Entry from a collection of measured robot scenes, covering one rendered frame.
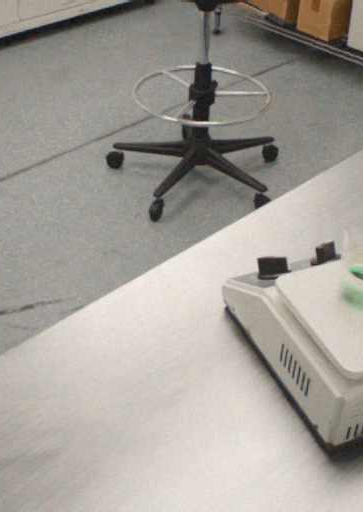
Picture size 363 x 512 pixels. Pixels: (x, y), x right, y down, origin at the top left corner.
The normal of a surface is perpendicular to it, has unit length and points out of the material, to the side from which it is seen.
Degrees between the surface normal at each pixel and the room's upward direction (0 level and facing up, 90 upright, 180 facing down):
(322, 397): 90
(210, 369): 0
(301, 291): 0
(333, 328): 0
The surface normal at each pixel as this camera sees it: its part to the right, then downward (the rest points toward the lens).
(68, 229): 0.03, -0.79
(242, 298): -0.92, 0.22
